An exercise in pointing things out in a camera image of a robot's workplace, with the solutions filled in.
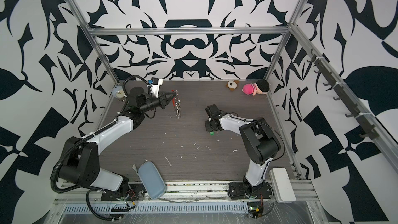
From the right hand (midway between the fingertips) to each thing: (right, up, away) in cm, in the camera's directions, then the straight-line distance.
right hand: (211, 124), depth 96 cm
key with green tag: (0, -5, -3) cm, 5 cm away
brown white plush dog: (+17, +26, +19) cm, 36 cm away
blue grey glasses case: (-31, -23, -20) cm, 43 cm away
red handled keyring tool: (-19, +14, -16) cm, 28 cm away
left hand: (-19, +20, -18) cm, 33 cm away
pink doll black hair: (+35, +24, +13) cm, 44 cm away
